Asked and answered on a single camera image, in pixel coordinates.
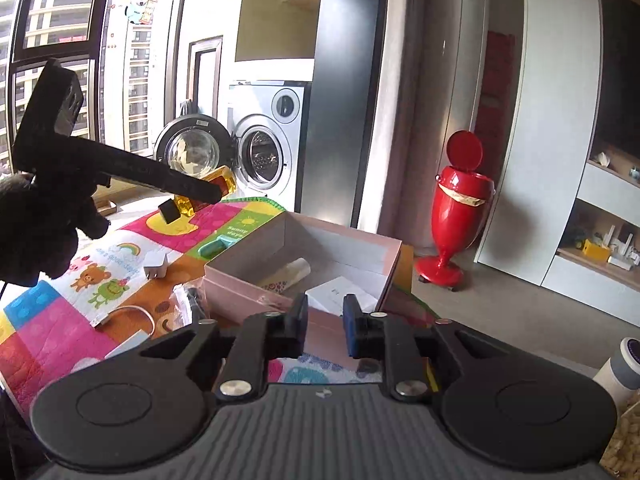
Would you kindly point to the colourful cartoon play mat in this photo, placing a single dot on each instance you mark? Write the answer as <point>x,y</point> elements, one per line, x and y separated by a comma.
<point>55,325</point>

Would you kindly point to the white washing machine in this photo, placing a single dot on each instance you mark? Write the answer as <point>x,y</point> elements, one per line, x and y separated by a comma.
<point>280,130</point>

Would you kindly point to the pink cardboard box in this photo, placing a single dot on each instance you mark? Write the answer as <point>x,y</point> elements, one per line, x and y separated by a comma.
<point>295,260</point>

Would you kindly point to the white cosmetic tube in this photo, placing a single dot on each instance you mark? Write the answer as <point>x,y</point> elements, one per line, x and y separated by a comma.
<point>291,274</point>

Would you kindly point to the green toy tractor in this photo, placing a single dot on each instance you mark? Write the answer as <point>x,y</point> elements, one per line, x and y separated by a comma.
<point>575,238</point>

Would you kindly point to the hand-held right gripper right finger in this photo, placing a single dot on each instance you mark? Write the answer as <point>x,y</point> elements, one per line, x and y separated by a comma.
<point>352,331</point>

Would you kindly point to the black window frame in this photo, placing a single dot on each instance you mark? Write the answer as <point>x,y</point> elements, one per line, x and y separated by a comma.
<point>50,52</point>

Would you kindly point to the woven basket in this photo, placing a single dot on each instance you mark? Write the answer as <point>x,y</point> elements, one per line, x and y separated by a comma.
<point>626,442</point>

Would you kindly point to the teal plastic tool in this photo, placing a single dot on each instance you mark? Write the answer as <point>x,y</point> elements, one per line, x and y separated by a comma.
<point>220,246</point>

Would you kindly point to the washing machine round door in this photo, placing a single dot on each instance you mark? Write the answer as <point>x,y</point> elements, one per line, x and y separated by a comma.
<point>192,147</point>

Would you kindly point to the small ceramic cup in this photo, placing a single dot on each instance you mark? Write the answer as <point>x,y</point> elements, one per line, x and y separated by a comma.
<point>634,174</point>

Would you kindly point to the white cylinder speaker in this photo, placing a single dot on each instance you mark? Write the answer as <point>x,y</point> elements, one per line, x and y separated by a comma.
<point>621,372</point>

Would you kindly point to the dark framed door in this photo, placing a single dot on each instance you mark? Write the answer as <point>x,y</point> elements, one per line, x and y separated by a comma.
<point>205,80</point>

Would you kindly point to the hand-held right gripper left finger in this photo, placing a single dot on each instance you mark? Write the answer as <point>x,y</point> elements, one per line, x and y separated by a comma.
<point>300,321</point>

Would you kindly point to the white wifi router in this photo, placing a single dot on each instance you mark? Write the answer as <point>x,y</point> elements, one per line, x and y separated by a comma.
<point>622,252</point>

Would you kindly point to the white tissue paper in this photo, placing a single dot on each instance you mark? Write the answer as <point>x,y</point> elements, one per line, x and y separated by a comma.
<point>602,158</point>

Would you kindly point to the red and yellow lighter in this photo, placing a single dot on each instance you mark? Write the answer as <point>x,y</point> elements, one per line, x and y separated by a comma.
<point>212,187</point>

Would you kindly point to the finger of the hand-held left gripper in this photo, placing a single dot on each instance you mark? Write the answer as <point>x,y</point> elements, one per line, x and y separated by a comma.
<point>160,177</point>
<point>169,211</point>

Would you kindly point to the white shelving cabinet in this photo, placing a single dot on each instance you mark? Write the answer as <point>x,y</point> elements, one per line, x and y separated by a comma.
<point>555,110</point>

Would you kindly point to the person's left hand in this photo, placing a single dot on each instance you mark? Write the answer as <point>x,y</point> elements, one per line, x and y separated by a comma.
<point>35,230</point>

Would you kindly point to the black television screen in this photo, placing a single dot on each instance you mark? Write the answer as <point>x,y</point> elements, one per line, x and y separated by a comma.
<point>622,70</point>

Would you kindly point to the clear plastic bag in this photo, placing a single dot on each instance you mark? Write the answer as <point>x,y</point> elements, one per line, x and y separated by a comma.
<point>187,302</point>

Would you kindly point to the red pedestal trash bin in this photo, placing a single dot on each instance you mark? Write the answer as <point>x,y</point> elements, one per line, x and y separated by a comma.
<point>457,205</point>

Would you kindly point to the yellow toy box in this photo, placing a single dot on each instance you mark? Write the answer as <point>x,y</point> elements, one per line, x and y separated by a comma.
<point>595,251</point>

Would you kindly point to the white charger plug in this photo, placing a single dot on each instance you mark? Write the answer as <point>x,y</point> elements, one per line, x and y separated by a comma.
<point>155,267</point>

